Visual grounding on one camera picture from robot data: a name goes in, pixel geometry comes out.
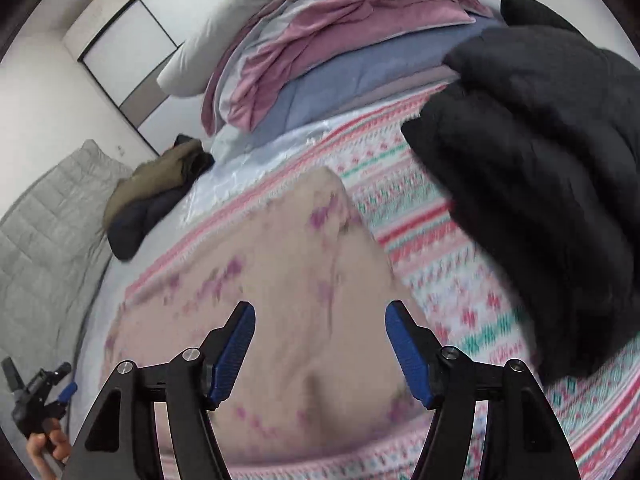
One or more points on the lilac blue folded blanket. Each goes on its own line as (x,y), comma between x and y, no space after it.
(350,80)

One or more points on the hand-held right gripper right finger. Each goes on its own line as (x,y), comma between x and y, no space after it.
(410,355)

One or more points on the grey quilted headboard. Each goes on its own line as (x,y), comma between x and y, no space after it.
(40,260)

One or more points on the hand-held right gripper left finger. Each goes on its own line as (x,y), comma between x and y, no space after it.
(232,355)

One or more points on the floral padded jacket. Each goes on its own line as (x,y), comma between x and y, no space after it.
(300,260)

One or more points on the stack of folded quilts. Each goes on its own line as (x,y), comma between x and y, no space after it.
(225,35)

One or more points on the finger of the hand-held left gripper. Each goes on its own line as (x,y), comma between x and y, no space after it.
(68,392)
(57,372)

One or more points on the pink purple bedding pile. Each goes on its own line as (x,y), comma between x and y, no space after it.
(310,25)

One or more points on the person's left hand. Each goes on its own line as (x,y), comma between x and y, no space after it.
(47,452)

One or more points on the white quilted sheet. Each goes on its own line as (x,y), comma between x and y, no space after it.
(240,175)

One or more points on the patterned knit blanket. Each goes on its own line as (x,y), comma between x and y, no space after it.
(450,285)

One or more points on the black padded jacket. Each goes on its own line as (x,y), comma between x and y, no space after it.
(540,160)

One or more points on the white wardrobe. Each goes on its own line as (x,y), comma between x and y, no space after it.
(125,60)

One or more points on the dark navy jacket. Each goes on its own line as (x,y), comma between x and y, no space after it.
(135,225)

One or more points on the olive green jacket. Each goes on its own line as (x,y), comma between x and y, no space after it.
(150,180)

